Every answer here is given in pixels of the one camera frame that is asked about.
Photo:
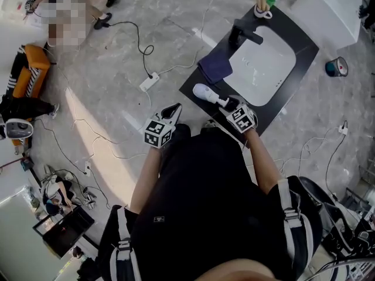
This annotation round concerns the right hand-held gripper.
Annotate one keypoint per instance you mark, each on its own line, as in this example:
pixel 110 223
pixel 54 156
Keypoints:
pixel 243 120

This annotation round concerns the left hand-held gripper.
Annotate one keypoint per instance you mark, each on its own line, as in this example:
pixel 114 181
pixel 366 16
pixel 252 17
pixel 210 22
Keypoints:
pixel 158 133

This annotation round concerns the white pump bottle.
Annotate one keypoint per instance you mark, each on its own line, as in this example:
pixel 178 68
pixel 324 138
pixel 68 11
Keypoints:
pixel 205 92

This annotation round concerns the person's left forearm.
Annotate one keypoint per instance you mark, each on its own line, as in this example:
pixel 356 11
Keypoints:
pixel 146 180

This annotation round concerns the person's right forearm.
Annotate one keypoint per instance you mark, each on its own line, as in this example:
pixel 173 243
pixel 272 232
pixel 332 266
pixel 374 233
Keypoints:
pixel 263 162

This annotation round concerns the person's right shoe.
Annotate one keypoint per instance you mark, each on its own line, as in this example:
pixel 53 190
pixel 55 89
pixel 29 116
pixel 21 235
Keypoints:
pixel 210 123

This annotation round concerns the long white power strip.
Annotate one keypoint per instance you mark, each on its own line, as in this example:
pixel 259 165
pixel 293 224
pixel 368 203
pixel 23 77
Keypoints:
pixel 149 82

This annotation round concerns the dark blue folded towel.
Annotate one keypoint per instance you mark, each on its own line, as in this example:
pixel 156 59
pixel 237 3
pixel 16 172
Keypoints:
pixel 215 67

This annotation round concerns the white sink basin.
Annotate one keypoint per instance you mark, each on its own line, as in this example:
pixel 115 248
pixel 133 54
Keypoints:
pixel 263 66

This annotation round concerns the black faucet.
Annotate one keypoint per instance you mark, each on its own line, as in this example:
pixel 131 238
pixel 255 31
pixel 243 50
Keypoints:
pixel 235 31

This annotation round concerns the person's black clothing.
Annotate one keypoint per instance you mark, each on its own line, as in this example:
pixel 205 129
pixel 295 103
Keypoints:
pixel 205 192

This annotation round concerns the black sink cabinet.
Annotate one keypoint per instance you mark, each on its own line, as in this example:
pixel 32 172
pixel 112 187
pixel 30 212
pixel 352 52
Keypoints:
pixel 301 51

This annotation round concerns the white floor socket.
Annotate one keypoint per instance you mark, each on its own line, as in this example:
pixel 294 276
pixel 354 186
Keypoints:
pixel 88 168

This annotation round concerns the white cup with wooden sticks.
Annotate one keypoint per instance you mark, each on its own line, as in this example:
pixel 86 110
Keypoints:
pixel 260 10

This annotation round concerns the blue trash bin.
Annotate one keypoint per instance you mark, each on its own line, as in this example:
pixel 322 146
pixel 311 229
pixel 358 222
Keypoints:
pixel 337 67

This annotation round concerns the small white power strip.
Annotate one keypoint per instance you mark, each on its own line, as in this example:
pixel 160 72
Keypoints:
pixel 343 130

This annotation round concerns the green cup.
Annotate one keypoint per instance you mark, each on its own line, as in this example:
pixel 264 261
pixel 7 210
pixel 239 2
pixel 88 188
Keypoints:
pixel 271 0

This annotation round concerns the black office chair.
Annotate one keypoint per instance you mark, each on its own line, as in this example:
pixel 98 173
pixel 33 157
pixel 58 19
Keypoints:
pixel 313 189

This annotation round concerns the white box cabinet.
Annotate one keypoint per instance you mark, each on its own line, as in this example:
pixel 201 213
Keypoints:
pixel 328 10

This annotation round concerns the orange striped chair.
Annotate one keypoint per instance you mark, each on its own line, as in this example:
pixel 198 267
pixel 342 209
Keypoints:
pixel 32 69

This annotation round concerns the white grey handheld device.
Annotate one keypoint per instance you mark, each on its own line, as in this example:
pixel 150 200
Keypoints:
pixel 19 129

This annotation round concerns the black monitor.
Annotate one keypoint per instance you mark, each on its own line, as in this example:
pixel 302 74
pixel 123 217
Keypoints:
pixel 67 233

